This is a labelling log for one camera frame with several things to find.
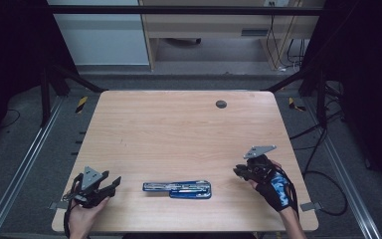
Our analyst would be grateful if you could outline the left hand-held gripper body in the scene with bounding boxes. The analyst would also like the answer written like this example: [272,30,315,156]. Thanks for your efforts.
[63,164,113,209]

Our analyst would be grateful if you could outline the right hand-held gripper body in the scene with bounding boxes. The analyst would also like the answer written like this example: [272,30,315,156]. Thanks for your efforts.
[243,144,278,184]

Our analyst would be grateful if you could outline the blue stapler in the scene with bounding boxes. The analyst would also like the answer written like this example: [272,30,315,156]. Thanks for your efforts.
[142,179,213,200]

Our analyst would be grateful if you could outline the person's left hand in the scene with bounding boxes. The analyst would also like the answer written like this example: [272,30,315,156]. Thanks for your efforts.
[68,196,110,234]

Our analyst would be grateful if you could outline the yellow black hazard tape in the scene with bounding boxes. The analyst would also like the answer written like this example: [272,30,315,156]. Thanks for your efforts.
[75,96,90,115]
[287,96,308,113]

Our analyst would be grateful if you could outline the black curtain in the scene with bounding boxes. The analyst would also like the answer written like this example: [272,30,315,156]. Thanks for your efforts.
[0,0,78,157]
[301,0,382,194]

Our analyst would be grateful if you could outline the white cabinet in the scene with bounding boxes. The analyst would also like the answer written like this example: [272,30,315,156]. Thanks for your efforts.
[46,0,150,67]

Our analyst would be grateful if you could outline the light wooden background desk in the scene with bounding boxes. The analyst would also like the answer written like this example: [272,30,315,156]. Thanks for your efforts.
[138,0,326,72]

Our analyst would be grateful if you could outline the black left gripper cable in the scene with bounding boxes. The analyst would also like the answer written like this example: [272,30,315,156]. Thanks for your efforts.
[63,172,83,239]

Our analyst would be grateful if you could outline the black floor cables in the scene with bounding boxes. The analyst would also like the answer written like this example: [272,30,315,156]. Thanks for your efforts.
[288,81,350,217]

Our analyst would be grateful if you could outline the aluminium floor rail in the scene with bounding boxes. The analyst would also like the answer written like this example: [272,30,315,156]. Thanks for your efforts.
[0,95,66,239]
[302,99,382,239]

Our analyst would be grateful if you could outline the black diagonal frame strut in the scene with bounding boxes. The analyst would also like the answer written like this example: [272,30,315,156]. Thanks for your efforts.
[50,64,109,95]
[264,68,316,95]

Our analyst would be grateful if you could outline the black upright frame post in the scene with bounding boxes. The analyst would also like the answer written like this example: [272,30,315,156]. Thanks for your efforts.
[315,69,328,129]

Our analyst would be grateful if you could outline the thin black floor cable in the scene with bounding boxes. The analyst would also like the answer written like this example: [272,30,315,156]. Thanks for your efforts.
[0,108,22,130]

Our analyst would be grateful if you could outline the hanging black desk cables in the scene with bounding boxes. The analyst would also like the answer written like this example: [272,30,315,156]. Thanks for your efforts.
[266,1,308,72]

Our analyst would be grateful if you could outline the black horizontal frame bar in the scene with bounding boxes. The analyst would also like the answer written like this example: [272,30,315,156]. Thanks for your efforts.
[47,4,326,16]

